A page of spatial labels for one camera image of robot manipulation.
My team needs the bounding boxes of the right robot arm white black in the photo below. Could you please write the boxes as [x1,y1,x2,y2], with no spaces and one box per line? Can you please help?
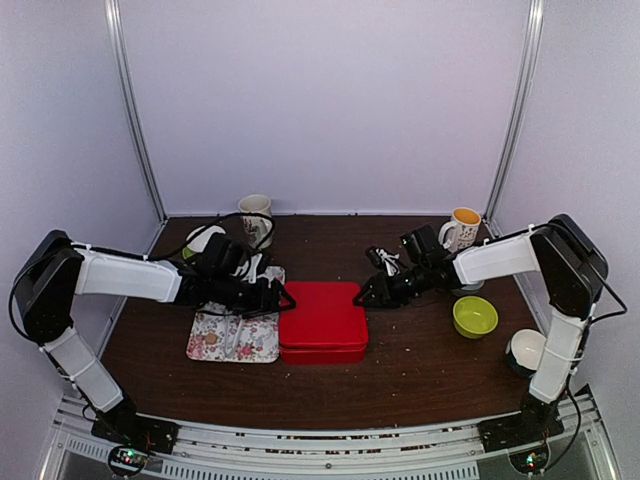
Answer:
[353,213,609,442]

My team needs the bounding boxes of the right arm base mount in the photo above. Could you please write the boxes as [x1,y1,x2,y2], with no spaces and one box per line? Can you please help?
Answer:
[477,393,564,475]

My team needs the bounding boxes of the floral rectangular tray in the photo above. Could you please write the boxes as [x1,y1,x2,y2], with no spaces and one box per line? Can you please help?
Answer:
[185,265,287,365]

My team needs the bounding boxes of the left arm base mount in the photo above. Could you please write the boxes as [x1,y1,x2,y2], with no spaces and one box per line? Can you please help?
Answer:
[84,392,180,479]

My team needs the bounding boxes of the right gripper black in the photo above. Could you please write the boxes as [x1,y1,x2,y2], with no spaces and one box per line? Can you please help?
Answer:
[352,262,430,309]

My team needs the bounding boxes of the white mug orange inside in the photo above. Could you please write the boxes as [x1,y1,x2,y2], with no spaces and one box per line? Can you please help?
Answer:
[438,207,482,252]

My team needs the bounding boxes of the lime green bowl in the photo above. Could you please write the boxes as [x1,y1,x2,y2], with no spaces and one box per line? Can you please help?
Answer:
[452,296,499,339]

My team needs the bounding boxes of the metal tongs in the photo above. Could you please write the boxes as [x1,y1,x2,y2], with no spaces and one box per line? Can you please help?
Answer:
[223,317,244,358]

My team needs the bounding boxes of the right aluminium frame post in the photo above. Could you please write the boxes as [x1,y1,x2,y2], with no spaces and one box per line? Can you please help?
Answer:
[484,0,545,223]

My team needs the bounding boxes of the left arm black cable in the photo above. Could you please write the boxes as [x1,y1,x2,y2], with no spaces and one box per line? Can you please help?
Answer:
[8,212,277,341]

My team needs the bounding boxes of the red box base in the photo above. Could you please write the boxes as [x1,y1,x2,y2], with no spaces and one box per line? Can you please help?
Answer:
[279,343,367,365]

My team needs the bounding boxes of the red box lid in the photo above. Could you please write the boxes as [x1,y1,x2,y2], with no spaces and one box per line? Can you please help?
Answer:
[279,281,369,350]

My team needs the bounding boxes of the floral cream mug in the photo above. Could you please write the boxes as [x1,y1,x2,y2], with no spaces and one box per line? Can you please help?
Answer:
[238,194,274,250]

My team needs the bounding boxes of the left aluminium frame post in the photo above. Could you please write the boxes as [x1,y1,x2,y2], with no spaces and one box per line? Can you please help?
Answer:
[104,0,167,223]

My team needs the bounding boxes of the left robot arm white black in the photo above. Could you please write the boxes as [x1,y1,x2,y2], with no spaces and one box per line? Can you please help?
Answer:
[9,230,296,444]

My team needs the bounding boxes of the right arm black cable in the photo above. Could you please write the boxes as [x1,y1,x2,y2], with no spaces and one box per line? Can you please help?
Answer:
[564,224,629,451]

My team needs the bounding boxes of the dark blue white bowl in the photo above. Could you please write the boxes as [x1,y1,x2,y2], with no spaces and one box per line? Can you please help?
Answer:
[505,329,546,378]

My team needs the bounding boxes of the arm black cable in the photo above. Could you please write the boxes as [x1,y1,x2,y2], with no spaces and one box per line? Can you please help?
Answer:
[8,212,277,341]
[564,224,629,451]

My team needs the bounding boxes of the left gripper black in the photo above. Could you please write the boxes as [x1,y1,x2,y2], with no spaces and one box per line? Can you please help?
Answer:
[211,272,297,319]

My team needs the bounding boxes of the light blue bowl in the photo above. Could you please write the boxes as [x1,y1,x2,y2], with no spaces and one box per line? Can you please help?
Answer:
[451,281,485,297]

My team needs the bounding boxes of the aluminium frame post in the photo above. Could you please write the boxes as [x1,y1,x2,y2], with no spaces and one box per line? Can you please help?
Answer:
[104,0,167,223]
[484,0,545,223]

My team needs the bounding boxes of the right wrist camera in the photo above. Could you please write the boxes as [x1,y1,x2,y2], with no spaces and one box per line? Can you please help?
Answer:
[365,246,406,277]

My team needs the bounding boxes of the green saucer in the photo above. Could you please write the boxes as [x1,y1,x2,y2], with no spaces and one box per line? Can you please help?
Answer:
[182,246,195,260]

